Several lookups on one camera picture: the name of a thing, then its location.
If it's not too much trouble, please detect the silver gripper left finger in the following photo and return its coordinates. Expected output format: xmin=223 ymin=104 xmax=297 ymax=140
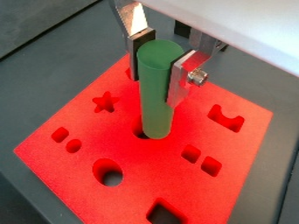
xmin=109 ymin=0 xmax=155 ymax=81

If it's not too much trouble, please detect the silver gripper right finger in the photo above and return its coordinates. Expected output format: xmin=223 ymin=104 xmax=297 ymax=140
xmin=166 ymin=28 xmax=227 ymax=108

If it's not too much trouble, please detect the green round cylinder peg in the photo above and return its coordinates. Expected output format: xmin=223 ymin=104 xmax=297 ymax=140
xmin=137 ymin=39 xmax=183 ymax=139

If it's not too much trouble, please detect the red foam shape board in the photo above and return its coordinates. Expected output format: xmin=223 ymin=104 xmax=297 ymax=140
xmin=15 ymin=58 xmax=273 ymax=224

